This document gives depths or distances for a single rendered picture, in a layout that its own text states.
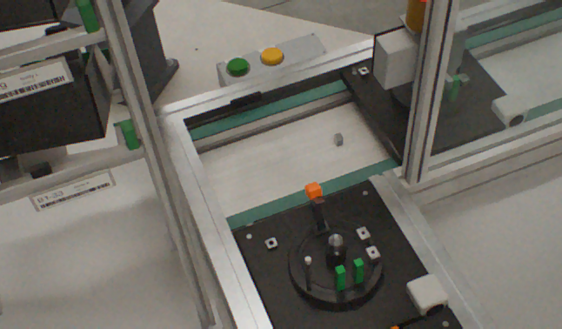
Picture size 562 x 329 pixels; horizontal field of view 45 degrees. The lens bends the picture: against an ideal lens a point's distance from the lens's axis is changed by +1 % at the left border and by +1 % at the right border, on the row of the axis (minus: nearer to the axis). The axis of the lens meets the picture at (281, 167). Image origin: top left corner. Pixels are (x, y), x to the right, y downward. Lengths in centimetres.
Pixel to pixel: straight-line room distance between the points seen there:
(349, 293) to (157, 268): 36
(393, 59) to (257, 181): 38
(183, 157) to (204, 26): 47
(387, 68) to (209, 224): 38
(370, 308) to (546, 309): 31
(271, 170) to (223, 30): 46
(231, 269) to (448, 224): 39
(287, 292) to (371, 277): 12
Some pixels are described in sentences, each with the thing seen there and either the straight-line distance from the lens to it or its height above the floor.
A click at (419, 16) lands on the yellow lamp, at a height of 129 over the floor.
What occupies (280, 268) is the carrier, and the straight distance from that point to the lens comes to 102.
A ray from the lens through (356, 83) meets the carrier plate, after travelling 125.
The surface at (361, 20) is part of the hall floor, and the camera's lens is 290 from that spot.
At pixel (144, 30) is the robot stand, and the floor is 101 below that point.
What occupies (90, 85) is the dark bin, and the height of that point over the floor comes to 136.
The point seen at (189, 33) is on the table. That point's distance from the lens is 156.
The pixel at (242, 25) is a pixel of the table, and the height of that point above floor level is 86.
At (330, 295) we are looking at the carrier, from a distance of 97.
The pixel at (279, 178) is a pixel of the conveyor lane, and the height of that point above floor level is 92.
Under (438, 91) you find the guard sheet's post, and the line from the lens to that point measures 97.
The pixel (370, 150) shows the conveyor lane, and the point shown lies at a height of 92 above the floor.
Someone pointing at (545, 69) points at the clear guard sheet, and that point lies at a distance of 111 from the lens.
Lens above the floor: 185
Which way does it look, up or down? 52 degrees down
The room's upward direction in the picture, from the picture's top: 5 degrees counter-clockwise
